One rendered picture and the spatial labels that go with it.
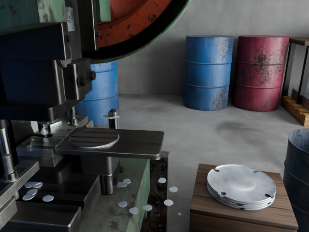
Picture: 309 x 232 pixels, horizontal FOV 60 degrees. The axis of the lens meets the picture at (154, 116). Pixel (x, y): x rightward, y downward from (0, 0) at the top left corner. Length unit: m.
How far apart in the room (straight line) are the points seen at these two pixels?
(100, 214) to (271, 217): 0.73
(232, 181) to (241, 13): 2.98
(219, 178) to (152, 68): 2.90
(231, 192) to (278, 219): 0.20
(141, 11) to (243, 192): 0.82
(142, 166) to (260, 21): 3.39
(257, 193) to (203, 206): 0.24
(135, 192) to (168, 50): 3.33
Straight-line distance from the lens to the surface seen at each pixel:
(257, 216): 1.17
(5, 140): 0.70
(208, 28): 3.91
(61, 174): 0.67
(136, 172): 0.80
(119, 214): 0.66
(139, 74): 4.04
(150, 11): 0.94
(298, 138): 1.75
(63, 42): 0.55
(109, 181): 0.69
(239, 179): 1.29
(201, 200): 1.20
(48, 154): 0.68
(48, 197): 0.64
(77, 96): 0.62
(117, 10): 1.00
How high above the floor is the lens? 1.06
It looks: 20 degrees down
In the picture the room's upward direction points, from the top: straight up
